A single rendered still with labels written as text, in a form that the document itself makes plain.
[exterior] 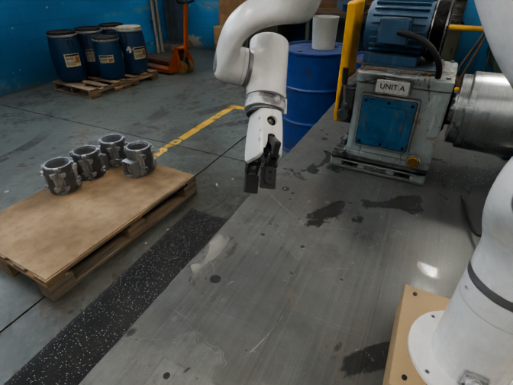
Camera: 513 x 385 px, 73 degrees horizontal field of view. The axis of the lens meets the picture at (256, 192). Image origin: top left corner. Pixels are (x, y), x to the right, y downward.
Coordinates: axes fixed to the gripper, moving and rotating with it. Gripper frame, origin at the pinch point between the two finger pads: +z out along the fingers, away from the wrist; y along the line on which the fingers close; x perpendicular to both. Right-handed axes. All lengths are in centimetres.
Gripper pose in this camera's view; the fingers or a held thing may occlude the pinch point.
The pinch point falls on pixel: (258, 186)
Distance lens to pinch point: 70.8
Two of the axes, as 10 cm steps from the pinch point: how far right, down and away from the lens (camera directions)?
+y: -3.5, 1.0, 9.3
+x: -9.3, -1.2, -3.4
